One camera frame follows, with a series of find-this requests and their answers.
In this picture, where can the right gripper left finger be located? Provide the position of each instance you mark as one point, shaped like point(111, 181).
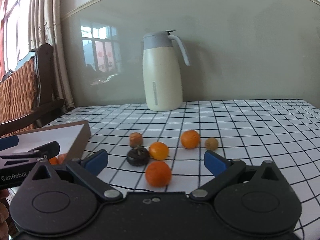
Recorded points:
point(85, 173)

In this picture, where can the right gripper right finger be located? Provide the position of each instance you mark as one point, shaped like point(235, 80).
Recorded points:
point(226, 173)

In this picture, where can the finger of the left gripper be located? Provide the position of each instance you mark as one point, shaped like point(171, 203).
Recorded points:
point(8, 142)
point(46, 151)

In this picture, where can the small tan longan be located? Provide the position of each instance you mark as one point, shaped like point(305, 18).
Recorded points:
point(211, 144)

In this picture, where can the orange tangerine back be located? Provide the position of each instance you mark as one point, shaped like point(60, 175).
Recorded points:
point(190, 139)

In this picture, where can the dark mangosteen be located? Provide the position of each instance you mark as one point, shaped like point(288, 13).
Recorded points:
point(138, 156)

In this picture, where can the brown dried fruit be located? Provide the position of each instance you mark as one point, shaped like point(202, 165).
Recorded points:
point(135, 139)

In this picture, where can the large orange tangerine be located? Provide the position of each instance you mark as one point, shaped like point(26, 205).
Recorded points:
point(158, 174)

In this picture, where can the small orange kumquat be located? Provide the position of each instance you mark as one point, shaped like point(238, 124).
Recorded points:
point(159, 151)

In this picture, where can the person left hand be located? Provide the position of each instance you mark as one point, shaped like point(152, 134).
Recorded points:
point(4, 214)

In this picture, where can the brown cardboard box tray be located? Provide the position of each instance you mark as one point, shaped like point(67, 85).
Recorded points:
point(72, 137)

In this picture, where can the wooden sofa with orange cushions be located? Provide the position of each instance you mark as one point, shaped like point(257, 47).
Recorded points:
point(29, 97)

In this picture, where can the checkered white tablecloth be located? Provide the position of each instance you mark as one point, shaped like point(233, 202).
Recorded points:
point(285, 132)

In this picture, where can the cream grey thermos jug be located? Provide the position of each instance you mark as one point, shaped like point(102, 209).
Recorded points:
point(161, 71)

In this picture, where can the beige patterned curtain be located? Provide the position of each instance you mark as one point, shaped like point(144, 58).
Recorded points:
point(28, 24)

